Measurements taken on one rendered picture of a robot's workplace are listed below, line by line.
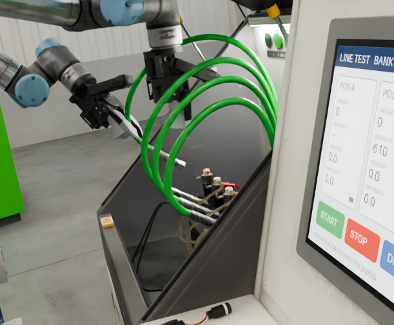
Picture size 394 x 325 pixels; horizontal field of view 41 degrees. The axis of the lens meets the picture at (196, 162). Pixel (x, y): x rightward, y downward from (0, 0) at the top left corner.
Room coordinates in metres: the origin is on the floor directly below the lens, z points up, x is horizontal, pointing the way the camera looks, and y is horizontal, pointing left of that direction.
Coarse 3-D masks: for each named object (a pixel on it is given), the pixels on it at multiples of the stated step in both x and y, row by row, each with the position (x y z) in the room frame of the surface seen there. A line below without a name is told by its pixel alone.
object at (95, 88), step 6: (114, 78) 1.32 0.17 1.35; (120, 78) 1.31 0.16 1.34; (126, 78) 1.31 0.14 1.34; (132, 78) 1.34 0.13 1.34; (96, 84) 1.34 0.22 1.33; (102, 84) 1.33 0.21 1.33; (108, 84) 1.32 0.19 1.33; (114, 84) 1.32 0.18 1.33; (120, 84) 1.31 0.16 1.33; (126, 84) 1.31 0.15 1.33; (90, 90) 1.34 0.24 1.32; (96, 90) 1.33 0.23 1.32; (102, 90) 1.33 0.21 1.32; (108, 90) 1.33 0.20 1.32; (114, 90) 1.36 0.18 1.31
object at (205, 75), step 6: (180, 60) 1.17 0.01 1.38; (174, 66) 1.17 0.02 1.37; (180, 66) 1.17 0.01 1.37; (186, 66) 1.17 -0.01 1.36; (192, 66) 1.18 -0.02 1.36; (198, 72) 1.18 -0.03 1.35; (204, 72) 1.18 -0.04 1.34; (210, 72) 1.19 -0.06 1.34; (216, 72) 1.20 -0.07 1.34; (198, 78) 1.19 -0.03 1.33; (204, 78) 1.18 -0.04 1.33; (210, 78) 1.19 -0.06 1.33
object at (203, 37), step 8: (184, 40) 1.27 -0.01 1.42; (192, 40) 1.27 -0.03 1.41; (200, 40) 1.27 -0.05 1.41; (224, 40) 1.26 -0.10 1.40; (232, 40) 1.26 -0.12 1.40; (240, 48) 1.26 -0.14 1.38; (248, 48) 1.25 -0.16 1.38; (256, 56) 1.25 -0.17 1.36; (256, 64) 1.25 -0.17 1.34; (144, 72) 1.29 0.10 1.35; (264, 72) 1.24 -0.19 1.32; (136, 80) 1.29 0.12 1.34; (136, 88) 1.30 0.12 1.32; (272, 88) 1.24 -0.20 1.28; (128, 96) 1.29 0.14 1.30; (128, 104) 1.29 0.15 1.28; (128, 112) 1.30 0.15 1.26; (128, 120) 1.30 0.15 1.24
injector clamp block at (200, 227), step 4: (196, 224) 1.19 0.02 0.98; (200, 224) 1.19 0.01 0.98; (192, 228) 1.20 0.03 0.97; (196, 228) 1.17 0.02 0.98; (200, 228) 1.17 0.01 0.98; (204, 228) 1.16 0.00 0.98; (208, 228) 1.16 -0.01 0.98; (192, 232) 1.21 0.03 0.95; (196, 232) 1.17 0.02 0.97; (200, 232) 1.14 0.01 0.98; (192, 236) 1.22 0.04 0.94; (196, 236) 1.17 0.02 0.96; (192, 240) 1.22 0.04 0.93; (200, 240) 1.14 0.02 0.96; (192, 244) 1.23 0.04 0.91
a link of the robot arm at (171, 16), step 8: (168, 0) 1.15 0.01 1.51; (176, 0) 1.17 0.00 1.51; (168, 8) 1.15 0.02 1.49; (176, 8) 1.17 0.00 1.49; (160, 16) 1.14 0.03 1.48; (168, 16) 1.15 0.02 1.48; (176, 16) 1.16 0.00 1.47; (152, 24) 1.16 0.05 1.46; (160, 24) 1.15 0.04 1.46; (168, 24) 1.15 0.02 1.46; (176, 24) 1.16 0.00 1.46
